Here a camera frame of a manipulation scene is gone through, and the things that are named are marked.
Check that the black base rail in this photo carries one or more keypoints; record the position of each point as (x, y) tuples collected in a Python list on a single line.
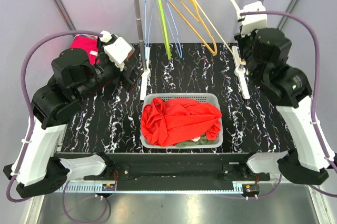
[(181, 173)]

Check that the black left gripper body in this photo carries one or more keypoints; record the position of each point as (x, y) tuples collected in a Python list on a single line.
[(120, 78)]

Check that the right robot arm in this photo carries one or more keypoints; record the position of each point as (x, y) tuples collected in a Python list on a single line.
[(266, 52)]

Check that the white hanger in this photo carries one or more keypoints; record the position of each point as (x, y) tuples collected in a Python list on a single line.
[(222, 10)]

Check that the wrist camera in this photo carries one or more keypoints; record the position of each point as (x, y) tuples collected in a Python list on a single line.
[(252, 22), (117, 49)]

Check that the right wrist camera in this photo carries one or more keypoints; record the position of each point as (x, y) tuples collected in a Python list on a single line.
[(252, 22)]

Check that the folded clothes stack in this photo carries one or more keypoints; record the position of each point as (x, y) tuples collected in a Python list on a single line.
[(87, 43)]

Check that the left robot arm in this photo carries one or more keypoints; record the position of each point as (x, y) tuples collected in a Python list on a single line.
[(36, 170)]

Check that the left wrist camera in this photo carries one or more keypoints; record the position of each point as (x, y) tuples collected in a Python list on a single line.
[(117, 49)]

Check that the light blue wire hanger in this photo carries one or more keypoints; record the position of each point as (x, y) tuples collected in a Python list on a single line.
[(148, 15)]

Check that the red tank top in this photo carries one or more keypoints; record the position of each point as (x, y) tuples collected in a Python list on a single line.
[(168, 123)]

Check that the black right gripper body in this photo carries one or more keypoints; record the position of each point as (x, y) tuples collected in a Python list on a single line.
[(245, 44)]

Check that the yellow plastic hanger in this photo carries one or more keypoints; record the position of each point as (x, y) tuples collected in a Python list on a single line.
[(193, 10)]

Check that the white plastic mesh basket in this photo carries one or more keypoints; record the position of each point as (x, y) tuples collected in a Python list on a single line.
[(201, 97)]

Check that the olive green tank top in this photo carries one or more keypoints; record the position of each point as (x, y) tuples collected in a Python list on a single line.
[(202, 141)]

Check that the lime green hanger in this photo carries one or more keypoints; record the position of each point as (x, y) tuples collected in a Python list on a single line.
[(161, 16)]

